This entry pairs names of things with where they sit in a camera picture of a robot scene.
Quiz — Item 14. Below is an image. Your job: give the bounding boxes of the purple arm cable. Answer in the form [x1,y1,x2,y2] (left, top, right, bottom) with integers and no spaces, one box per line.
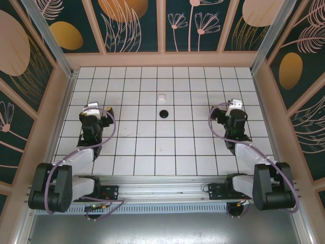
[208,101,301,213]
[44,106,125,222]

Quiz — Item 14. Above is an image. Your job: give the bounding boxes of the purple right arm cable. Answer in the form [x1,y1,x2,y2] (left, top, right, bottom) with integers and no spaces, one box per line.
[208,101,301,213]

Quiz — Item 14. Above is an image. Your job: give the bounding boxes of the right arm base connector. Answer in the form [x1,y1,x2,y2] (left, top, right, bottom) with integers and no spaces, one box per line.
[226,197,252,219]

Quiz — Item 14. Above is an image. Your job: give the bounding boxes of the aluminium table side rail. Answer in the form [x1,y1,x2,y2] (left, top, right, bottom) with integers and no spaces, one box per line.
[251,71,285,178]
[47,72,77,163]

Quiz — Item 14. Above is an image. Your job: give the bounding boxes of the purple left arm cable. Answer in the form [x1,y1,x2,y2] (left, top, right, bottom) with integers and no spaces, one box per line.
[44,106,125,222]

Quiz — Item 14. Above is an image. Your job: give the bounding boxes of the left arm base connector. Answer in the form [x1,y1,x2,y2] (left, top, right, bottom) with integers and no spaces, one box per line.
[83,202,109,222]

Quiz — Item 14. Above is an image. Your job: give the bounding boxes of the aluminium frame post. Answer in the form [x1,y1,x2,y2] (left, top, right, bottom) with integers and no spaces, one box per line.
[20,0,78,78]
[249,0,300,74]

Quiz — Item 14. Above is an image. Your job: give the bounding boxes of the perforated metal cable duct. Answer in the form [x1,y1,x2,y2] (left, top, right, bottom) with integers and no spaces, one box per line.
[34,204,231,215]

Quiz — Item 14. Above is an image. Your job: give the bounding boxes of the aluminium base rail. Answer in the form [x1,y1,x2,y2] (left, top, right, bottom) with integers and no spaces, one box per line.
[25,174,302,204]

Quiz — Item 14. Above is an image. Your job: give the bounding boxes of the grey metal sheet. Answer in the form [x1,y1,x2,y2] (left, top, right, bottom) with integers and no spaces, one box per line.
[24,213,304,244]

